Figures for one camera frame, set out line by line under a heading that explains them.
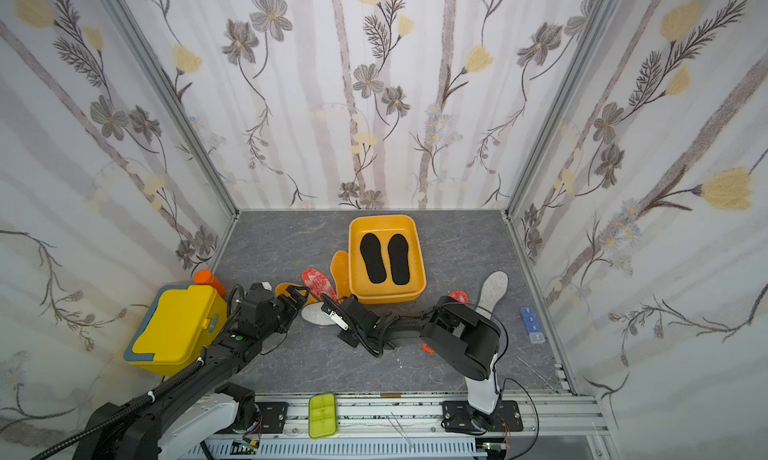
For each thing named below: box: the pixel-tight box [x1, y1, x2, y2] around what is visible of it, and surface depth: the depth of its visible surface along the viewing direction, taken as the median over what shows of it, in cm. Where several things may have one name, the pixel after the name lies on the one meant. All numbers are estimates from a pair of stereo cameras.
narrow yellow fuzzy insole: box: [330, 250, 351, 302], surface depth 103 cm
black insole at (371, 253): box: [360, 233, 387, 284], surface depth 106 cm
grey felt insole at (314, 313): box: [301, 302, 337, 325], surface depth 92 cm
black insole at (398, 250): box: [388, 234, 410, 286], surface depth 107 cm
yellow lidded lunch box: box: [124, 284, 228, 377], surface depth 76 cm
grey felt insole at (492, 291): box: [475, 270, 509, 320], surface depth 100 cm
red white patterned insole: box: [302, 268, 339, 302], surface depth 101 cm
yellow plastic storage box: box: [348, 215, 427, 304], surface depth 106 cm
